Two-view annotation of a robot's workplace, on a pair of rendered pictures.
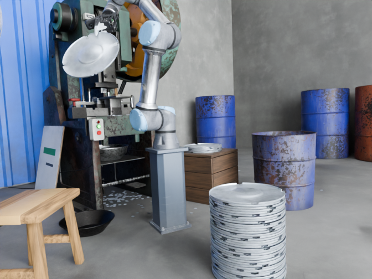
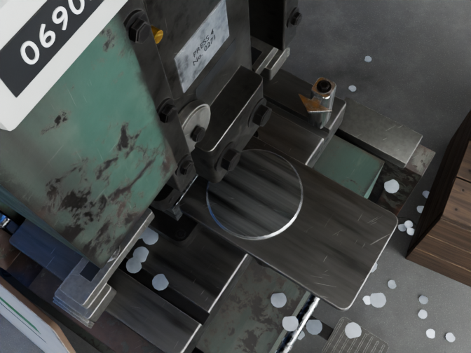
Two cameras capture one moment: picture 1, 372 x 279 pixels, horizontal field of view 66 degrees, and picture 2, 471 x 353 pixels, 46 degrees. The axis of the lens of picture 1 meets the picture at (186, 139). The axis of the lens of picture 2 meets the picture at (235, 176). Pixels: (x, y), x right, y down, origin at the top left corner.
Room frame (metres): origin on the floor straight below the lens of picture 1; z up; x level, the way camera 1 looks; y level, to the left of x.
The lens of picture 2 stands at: (1.87, 0.57, 1.45)
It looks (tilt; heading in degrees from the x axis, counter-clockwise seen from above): 67 degrees down; 356
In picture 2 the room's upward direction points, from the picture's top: 9 degrees counter-clockwise
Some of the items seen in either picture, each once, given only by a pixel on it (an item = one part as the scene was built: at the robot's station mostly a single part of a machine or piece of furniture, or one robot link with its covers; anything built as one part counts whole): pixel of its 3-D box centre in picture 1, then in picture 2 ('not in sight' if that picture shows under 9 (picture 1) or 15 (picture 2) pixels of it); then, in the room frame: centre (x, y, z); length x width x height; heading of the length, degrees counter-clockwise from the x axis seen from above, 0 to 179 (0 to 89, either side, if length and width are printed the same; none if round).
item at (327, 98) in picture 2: (132, 101); (321, 102); (2.25, 0.41, 0.75); 0.03 x 0.03 x 0.10; 45
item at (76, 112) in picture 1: (78, 120); not in sight; (1.83, 0.68, 0.62); 0.10 x 0.06 x 0.20; 135
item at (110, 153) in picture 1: (106, 152); not in sight; (2.21, 0.62, 0.36); 0.34 x 0.34 x 0.10
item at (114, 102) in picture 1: (115, 105); (284, 227); (2.09, 0.50, 0.72); 0.25 x 0.14 x 0.14; 45
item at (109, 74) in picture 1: (103, 63); (166, 43); (2.18, 0.59, 1.04); 0.17 x 0.15 x 0.30; 45
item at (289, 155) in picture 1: (283, 167); not in sight; (1.93, -0.66, 0.24); 0.42 x 0.42 x 0.48
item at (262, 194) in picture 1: (246, 192); not in sight; (1.10, -0.23, 0.32); 0.29 x 0.29 x 0.01
